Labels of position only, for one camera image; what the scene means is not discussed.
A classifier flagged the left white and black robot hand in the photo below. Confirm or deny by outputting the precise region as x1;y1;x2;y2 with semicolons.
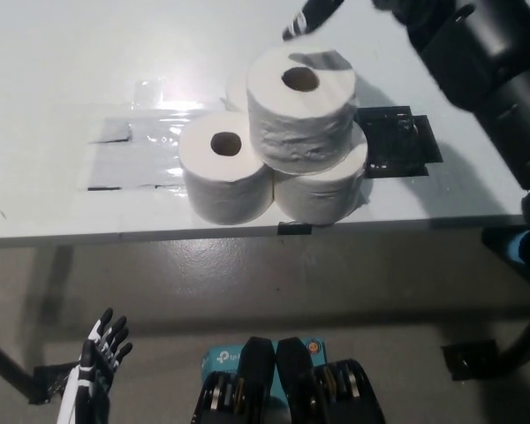
55;307;134;424

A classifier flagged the clear plastic sheet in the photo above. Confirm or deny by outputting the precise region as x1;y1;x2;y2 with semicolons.
87;117;191;192

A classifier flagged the small black tape piece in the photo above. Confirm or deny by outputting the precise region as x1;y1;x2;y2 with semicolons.
276;222;314;235

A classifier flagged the black floor tape patch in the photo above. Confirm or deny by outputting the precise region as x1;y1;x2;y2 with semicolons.
441;338;504;381
27;364;77;406

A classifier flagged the black square tape mat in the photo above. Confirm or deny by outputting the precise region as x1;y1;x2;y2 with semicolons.
355;104;443;180

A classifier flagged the black table leg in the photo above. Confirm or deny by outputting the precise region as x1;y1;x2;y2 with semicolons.
501;308;530;373
0;331;36;405

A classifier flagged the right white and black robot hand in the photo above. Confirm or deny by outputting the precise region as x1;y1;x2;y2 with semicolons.
281;0;425;41

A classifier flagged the crinkled white toilet paper roll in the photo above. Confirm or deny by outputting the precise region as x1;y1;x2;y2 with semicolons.
246;43;359;174

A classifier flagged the black and blue object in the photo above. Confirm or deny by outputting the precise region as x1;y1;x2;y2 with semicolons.
481;225;530;271

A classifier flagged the teal tp-link box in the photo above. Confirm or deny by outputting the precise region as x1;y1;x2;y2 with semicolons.
201;337;328;405

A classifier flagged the smooth white toilet paper roll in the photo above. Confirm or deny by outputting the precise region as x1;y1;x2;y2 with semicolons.
223;70;251;114
178;110;275;226
271;121;370;224

